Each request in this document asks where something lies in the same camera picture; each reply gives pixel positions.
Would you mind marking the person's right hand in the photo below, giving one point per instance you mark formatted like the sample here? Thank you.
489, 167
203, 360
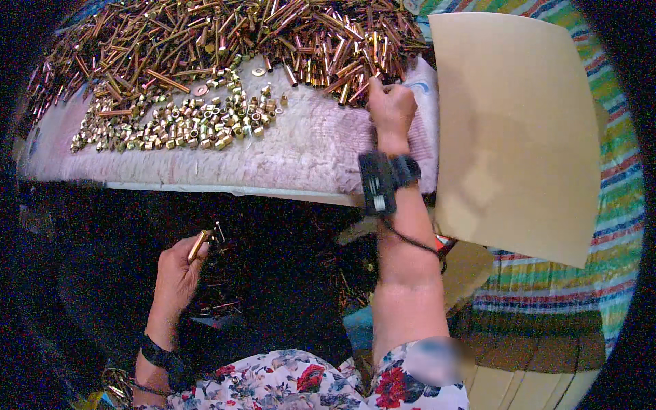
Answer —
392, 112

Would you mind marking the person's left hand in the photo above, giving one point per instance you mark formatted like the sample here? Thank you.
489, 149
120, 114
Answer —
174, 279

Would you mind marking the person's right fingers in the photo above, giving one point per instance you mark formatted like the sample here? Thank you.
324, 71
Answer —
392, 92

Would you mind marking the person's left fingers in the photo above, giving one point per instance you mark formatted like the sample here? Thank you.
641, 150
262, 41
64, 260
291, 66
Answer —
194, 252

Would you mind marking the short brass tube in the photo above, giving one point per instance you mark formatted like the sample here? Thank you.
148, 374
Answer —
198, 246

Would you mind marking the white board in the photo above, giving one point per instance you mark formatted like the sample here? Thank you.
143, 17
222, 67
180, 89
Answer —
230, 189

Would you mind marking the black wrist band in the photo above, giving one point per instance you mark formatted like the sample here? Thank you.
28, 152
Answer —
160, 356
382, 179

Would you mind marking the dark crate with loose tubes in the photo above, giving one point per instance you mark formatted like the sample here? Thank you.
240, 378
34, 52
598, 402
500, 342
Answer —
287, 266

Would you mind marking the pink white woven mat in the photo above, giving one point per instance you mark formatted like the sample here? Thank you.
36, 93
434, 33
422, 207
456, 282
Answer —
287, 148

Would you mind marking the tan cardboard sheet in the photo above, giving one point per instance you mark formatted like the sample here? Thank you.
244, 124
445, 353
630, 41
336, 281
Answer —
512, 133

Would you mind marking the pile of brass nuts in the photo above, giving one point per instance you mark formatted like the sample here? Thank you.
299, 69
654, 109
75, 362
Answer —
179, 125

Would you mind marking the silver washer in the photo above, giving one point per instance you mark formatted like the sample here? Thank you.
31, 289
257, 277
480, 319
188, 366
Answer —
259, 71

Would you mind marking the small cardboard scrap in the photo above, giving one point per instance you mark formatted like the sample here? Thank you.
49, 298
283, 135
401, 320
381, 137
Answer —
356, 230

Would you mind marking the large copper washer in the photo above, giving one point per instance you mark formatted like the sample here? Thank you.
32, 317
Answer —
201, 90

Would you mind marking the heap of brass copper tubes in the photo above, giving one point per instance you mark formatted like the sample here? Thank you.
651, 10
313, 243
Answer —
230, 41

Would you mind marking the person's body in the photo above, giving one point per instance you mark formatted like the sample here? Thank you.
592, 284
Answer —
307, 384

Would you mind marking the brown cardboard piece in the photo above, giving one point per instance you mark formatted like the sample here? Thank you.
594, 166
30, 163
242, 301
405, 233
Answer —
466, 274

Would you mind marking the striped woven tarp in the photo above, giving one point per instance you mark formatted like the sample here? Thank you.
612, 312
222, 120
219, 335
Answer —
615, 220

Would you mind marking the yellow wooden stool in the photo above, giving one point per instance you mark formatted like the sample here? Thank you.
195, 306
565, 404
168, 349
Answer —
517, 392

